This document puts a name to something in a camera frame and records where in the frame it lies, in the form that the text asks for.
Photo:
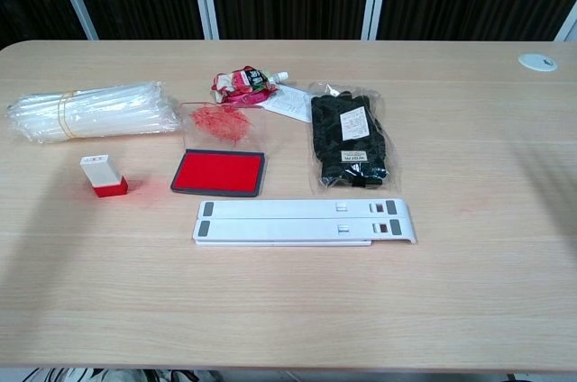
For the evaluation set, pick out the bundle of clear wrapped straws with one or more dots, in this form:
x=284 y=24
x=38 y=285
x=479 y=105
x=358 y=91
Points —
x=99 y=114

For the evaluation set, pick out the white folding laptop stand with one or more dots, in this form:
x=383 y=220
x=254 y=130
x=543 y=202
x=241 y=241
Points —
x=293 y=224

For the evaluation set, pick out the white red stamp block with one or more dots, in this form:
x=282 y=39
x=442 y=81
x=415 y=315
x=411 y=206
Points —
x=103 y=175

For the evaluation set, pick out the white paper slip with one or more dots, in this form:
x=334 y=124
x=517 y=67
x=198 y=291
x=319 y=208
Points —
x=288 y=105

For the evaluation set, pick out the black gloves in plastic bag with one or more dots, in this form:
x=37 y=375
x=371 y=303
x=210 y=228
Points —
x=347 y=139

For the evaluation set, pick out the red snack pouch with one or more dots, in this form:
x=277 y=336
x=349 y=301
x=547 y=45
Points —
x=243 y=82

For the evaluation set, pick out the red ink pad with clear lid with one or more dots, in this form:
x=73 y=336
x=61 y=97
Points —
x=221 y=172

